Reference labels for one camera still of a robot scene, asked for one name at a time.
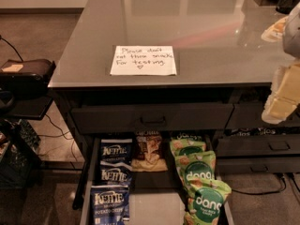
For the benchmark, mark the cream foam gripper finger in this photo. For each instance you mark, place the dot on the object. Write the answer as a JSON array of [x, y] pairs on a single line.
[[285, 95]]

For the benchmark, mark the brown chip bag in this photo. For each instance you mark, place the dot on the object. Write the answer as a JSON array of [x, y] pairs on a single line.
[[147, 154]]

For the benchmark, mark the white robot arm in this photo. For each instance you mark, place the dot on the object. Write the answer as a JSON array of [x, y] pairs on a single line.
[[287, 30]]

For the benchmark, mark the dark snack bags right drawer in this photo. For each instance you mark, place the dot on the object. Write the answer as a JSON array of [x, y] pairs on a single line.
[[261, 131]]

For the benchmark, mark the top right drawer front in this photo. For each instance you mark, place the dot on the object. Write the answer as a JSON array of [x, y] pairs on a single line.
[[249, 115]]

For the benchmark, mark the right middle drawer front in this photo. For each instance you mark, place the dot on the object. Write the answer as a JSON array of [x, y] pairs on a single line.
[[258, 146]]

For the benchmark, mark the right bottom drawer front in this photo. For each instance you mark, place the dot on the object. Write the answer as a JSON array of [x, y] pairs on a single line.
[[259, 165]]

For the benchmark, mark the green Dang bag middle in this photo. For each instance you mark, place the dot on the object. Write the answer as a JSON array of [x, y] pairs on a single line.
[[196, 165]]

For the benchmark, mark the green dang bag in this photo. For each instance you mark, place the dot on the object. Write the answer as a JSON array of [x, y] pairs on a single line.
[[185, 144], [205, 198], [196, 165]]

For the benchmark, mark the green Dang bag rear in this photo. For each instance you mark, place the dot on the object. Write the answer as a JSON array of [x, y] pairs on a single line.
[[185, 144]]

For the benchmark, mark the green Dang bag front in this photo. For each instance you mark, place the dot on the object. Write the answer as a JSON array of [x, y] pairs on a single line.
[[205, 198]]

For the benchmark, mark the open middle drawer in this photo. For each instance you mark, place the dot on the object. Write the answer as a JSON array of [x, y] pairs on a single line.
[[154, 199]]

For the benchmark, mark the top left drawer front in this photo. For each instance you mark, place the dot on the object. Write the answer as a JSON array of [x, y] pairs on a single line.
[[138, 117]]

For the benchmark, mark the blue Kettle chip bag rear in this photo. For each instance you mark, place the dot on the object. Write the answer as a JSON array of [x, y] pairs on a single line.
[[116, 150]]

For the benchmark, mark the blue kettle chip bag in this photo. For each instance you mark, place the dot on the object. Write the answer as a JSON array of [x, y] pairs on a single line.
[[109, 204], [116, 150], [115, 173]]

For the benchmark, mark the blue Kettle chip bag middle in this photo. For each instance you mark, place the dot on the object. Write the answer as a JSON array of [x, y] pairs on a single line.
[[115, 173]]

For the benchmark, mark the blue Kettle chip bag front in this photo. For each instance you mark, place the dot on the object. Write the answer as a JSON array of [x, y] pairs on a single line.
[[109, 204]]

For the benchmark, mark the white handwritten paper note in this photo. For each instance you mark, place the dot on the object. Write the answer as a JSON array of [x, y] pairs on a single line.
[[143, 60]]

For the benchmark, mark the black chair with label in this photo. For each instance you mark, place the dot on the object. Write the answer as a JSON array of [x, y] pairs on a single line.
[[24, 88]]

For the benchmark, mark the dark crate on floor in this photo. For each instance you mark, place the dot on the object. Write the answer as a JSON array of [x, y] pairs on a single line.
[[18, 152]]

